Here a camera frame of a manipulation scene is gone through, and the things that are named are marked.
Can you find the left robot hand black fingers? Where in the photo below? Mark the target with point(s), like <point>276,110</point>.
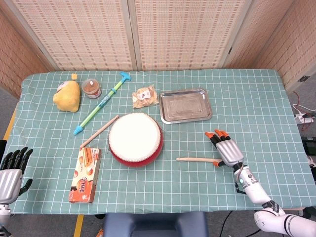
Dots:
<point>10,182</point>

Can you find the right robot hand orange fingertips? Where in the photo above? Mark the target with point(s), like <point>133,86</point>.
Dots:
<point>229,151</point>

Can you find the wooden drumstick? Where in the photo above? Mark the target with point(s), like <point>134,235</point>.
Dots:
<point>195,159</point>
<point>98,132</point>

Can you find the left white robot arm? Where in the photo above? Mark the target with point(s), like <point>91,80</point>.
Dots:
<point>3,214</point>

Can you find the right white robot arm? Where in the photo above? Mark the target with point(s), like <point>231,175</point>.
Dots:
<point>256,192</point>

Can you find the red drum white head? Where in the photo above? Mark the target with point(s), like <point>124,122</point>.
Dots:
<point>134,138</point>

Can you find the green checked tablecloth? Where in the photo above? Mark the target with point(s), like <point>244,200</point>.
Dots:
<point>266,123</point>

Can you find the stainless steel tray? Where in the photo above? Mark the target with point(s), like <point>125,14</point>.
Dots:
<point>185,106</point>

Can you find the orange biscuit box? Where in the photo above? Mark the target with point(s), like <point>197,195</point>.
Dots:
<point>84,177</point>

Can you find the white power strip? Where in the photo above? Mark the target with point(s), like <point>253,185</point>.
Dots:
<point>302,118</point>

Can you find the black box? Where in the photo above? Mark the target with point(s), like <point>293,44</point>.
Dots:
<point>309,145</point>

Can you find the clear snack bag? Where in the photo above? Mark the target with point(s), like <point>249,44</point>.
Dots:
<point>145,97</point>

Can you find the black screen hinge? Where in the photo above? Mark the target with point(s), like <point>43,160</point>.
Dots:
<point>230,50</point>

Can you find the yellow plush toy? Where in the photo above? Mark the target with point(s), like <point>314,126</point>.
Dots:
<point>67,97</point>

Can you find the small orange item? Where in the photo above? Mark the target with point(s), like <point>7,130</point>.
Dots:
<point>100,233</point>

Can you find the black label plate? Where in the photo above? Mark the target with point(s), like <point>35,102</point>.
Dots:
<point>303,78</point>

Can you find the blue padded seat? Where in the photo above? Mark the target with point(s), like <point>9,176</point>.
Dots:
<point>155,225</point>

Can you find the green blue water squirter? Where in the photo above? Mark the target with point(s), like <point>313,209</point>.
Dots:
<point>95,110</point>

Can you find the bamboo folding screen panel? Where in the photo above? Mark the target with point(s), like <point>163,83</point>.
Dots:
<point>81,37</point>
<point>284,44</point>
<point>14,61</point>
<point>185,34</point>

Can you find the clear jar brown contents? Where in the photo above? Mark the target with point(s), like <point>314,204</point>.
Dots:
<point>91,89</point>

